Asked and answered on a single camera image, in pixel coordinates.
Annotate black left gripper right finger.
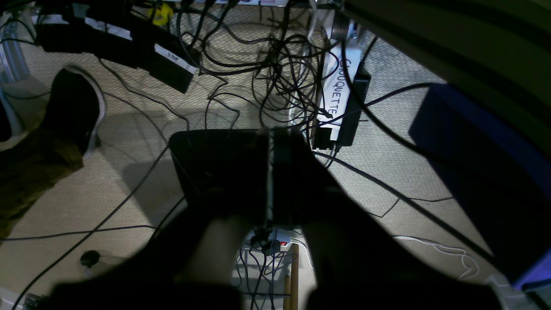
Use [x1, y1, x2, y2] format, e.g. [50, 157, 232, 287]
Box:
[272, 129, 431, 310]

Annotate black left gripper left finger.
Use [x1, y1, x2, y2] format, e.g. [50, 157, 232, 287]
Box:
[169, 128, 271, 310]

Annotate black white shoe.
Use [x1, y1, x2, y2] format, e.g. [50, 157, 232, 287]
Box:
[40, 65, 107, 160]

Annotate blue plastic bin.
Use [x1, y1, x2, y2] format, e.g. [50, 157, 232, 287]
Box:
[408, 83, 551, 289]

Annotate black electronics boxes white labels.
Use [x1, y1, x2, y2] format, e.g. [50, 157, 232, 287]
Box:
[31, 0, 199, 93]

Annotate white power strip red switch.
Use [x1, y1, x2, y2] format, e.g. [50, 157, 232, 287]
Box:
[232, 227, 297, 298]

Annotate tangled black cables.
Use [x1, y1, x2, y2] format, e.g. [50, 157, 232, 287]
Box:
[176, 0, 341, 130]

